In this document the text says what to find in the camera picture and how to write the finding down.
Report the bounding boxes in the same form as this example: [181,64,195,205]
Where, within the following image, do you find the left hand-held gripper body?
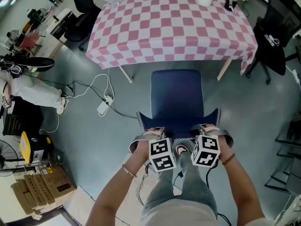
[128,127,177,173]

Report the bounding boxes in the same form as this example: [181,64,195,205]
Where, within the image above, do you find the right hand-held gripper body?
[190,123,235,169]

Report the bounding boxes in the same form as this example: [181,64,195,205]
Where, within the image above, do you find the person's left forearm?
[86,140,151,226]

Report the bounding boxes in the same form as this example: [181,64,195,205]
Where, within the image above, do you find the person's right forearm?
[218,137,268,226]

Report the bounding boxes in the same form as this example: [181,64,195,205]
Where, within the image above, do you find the pink checkered tablecloth table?
[86,0,259,83]

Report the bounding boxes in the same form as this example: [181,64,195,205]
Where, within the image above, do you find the black mesh office chair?
[246,0,301,85]

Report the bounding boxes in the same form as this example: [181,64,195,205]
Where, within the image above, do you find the person's left hand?
[143,127,165,138]

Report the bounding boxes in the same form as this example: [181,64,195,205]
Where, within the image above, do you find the person's right hand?
[204,124,221,135]

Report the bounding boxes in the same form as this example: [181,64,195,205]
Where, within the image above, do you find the person's right shoe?
[175,144,189,155]

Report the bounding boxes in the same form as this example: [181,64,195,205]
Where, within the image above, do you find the person's jeans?
[140,147,218,223]

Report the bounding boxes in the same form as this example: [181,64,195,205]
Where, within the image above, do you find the rose gold bangle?
[121,164,138,178]

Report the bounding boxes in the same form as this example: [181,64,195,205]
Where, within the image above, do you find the person's light shirt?
[141,198,218,226]

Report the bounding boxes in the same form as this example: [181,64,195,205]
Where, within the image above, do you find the white power strip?
[97,95,114,117]

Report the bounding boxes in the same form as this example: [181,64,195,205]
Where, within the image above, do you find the black step rack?
[264,120,301,195]

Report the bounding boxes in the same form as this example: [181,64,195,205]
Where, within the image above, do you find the stack of cardboard boxes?
[10,166,77,221]

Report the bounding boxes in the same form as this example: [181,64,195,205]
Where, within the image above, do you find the pink checked tablecloth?
[86,0,259,76]

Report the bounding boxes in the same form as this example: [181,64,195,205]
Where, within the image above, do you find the yellow-lid black bin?
[19,130,55,165]

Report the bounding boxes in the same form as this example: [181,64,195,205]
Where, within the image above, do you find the black cabinet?
[2,97,44,136]

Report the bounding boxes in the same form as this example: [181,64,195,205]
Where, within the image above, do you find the dark bottle with white cap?
[224,0,239,13]

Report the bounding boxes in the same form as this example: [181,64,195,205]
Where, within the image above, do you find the large black round pan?
[27,57,55,71]

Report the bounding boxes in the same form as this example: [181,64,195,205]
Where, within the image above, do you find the black standing fan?
[0,139,19,171]

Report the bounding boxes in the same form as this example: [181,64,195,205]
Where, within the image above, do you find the white low cabinet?
[46,8,77,44]

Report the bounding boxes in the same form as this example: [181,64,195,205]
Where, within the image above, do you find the brown cord bracelet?
[222,153,236,166]

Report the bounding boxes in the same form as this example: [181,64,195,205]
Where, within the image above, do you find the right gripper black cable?
[206,166,232,226]

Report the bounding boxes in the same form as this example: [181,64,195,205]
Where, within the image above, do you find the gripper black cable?
[135,162,152,207]
[206,166,232,226]

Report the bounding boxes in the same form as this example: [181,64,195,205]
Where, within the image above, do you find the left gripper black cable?
[135,162,152,207]

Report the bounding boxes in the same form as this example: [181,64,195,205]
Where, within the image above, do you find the black floor cable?
[21,72,139,120]

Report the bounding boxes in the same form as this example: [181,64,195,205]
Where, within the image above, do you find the white floor cable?
[39,68,116,134]

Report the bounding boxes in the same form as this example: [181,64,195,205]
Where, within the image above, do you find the white charger with cable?
[264,33,281,47]

